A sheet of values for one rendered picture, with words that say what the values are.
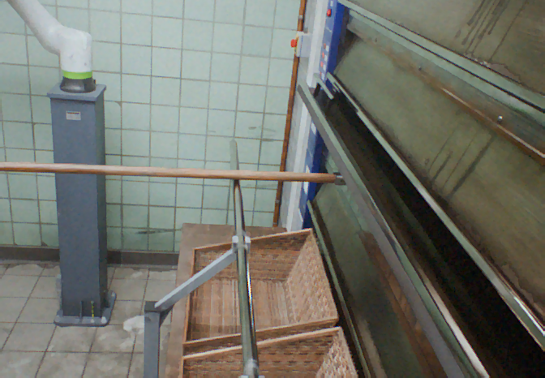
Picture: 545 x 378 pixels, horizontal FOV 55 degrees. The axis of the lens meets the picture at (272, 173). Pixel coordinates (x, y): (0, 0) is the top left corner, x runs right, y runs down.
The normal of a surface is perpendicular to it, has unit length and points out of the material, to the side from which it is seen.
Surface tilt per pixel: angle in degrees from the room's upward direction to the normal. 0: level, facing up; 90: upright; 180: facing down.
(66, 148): 90
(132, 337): 0
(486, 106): 90
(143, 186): 90
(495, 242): 70
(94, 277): 90
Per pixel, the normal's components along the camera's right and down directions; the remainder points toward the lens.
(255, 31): 0.10, 0.41
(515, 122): -0.99, -0.06
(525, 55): -0.89, -0.37
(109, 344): 0.11, -0.91
